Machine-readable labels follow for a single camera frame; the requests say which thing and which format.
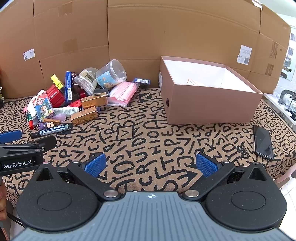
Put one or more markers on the pink face mask pack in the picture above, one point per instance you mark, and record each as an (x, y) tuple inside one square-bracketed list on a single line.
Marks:
[(122, 92)]

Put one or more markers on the small blue barcode box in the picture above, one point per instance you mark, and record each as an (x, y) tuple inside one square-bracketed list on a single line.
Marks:
[(141, 81)]

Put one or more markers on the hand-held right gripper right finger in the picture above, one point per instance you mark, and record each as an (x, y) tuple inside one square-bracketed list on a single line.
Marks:
[(204, 165)]

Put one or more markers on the red marker pen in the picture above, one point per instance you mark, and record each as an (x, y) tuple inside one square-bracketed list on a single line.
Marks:
[(30, 122)]

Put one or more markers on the brown toy football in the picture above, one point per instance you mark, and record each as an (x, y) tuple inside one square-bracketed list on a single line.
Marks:
[(77, 84)]

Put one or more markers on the letter-print tablecloth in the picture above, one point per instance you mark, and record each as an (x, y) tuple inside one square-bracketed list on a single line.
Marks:
[(150, 139)]

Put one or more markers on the tiger playing card box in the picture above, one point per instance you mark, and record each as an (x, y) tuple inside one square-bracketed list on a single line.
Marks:
[(42, 106)]

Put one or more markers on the pink storage box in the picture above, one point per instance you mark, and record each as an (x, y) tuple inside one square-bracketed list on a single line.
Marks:
[(208, 104)]

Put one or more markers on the black marker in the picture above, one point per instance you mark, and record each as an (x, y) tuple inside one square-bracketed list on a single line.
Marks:
[(52, 131)]

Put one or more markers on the clear cotton swab jar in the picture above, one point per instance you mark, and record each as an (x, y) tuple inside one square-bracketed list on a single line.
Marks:
[(111, 74)]

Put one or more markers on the blue card box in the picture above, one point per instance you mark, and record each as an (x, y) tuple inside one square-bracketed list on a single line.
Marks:
[(68, 87)]

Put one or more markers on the clear dome capsule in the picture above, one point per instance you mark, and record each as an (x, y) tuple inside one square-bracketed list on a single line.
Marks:
[(91, 70)]

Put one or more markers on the wooden clothespin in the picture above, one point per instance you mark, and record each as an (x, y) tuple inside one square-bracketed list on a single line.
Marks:
[(52, 120)]

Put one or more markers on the white orange-label box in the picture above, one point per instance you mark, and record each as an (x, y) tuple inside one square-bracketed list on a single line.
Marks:
[(193, 81)]

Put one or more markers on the red flat packet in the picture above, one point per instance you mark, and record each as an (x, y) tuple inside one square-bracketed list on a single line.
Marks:
[(74, 104)]

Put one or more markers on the person's left hand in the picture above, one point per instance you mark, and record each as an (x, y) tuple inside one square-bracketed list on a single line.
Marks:
[(2, 202)]

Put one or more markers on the black clamp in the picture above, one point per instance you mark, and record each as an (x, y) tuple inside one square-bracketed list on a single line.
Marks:
[(285, 96)]

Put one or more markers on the bag of white beads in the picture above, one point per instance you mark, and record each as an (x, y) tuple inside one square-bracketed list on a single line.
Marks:
[(87, 82)]

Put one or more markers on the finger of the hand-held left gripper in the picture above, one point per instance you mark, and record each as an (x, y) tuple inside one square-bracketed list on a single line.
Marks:
[(10, 136), (49, 141)]

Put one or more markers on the gold box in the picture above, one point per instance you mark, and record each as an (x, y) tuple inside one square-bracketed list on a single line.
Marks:
[(84, 117), (93, 101)]

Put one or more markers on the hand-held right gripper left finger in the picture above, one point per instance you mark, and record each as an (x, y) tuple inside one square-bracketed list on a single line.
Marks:
[(96, 163)]

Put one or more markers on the lavender plastic piece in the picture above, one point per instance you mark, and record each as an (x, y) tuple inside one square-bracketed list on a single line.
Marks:
[(60, 117)]

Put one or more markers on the red box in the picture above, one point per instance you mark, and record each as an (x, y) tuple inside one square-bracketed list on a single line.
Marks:
[(52, 91), (57, 99)]

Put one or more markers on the white plastic packet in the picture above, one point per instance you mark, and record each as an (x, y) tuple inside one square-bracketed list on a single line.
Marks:
[(32, 107)]

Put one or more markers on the yellow box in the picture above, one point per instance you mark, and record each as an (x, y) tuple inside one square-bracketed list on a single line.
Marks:
[(56, 81)]

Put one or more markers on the white side table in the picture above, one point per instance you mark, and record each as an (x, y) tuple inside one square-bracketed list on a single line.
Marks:
[(279, 109)]

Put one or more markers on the white tube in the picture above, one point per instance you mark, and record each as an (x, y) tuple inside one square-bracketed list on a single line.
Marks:
[(64, 111)]

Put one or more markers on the black smartphone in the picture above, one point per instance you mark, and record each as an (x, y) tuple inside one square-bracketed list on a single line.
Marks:
[(263, 142)]

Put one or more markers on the cardboard backdrop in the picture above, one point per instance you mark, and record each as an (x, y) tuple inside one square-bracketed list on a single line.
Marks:
[(138, 34)]

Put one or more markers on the white shipping label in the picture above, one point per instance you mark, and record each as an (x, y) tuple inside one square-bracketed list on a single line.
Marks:
[(244, 54), (29, 54)]

